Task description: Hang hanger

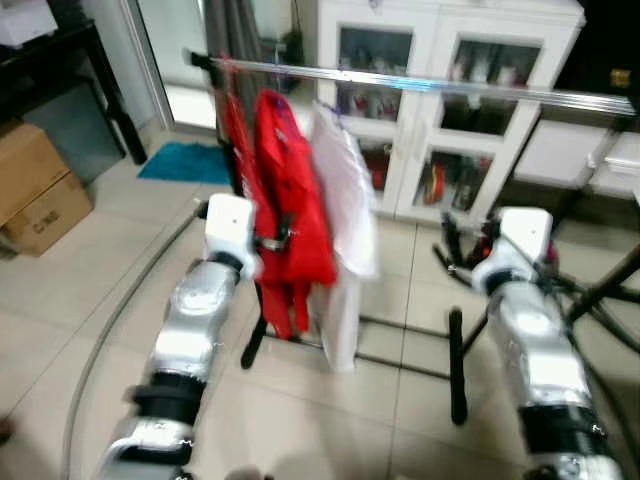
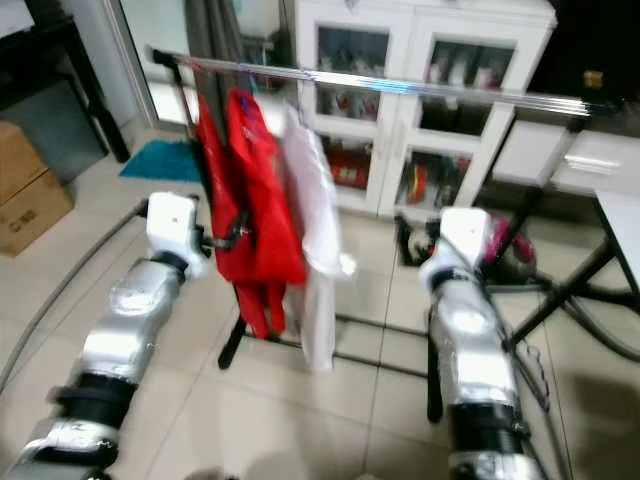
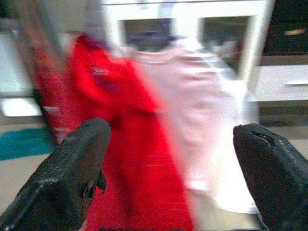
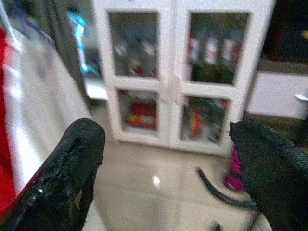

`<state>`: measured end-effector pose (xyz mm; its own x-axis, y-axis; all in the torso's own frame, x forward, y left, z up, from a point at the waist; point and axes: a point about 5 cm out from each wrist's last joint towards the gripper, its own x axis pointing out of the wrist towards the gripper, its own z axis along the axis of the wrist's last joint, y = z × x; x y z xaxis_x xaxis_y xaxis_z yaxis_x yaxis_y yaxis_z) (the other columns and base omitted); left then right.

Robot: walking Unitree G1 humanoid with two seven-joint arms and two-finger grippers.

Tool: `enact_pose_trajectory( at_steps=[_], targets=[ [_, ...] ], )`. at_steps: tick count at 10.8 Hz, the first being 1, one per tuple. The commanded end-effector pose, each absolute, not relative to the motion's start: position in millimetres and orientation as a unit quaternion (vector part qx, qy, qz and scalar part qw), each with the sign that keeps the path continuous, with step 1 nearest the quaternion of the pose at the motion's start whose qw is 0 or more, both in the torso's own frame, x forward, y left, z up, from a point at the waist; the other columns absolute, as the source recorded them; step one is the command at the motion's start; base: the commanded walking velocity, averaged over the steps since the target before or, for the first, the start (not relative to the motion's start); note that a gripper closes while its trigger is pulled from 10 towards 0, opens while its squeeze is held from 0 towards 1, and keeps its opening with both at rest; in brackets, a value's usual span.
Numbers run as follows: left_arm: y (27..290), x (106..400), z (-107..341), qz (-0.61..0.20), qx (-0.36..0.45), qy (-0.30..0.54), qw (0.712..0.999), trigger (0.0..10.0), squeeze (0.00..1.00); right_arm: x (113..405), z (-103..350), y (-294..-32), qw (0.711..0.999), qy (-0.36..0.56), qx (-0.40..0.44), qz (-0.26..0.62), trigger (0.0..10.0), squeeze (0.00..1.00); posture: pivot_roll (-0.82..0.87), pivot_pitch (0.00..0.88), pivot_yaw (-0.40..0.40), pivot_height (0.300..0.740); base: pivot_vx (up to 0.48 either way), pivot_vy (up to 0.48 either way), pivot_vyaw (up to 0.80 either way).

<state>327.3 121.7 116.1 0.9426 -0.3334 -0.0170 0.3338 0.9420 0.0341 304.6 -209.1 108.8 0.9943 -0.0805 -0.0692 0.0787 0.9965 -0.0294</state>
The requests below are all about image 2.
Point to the white garment on hanger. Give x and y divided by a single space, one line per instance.
315 200

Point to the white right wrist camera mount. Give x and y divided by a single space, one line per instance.
460 235

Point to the grey board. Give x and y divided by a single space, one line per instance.
60 130

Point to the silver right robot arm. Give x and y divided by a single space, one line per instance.
470 350

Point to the teal floor mat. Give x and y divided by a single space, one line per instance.
160 160

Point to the low white drawer cabinet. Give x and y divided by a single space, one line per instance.
530 150

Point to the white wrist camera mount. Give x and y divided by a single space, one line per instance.
172 225
460 235

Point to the black side table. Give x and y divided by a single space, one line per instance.
50 40

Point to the grey curtain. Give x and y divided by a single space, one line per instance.
235 30

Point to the white glass door cabinet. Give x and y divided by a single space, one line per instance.
405 30

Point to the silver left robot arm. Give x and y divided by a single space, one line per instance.
135 320

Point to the white framed glass door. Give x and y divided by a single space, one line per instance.
170 100

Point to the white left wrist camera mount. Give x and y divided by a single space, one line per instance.
172 225

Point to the printed cardboard box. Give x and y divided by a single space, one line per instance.
35 215

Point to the clothes rack with silver rail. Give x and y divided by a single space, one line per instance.
360 80

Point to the pink vacuum cleaner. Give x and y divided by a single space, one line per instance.
500 240

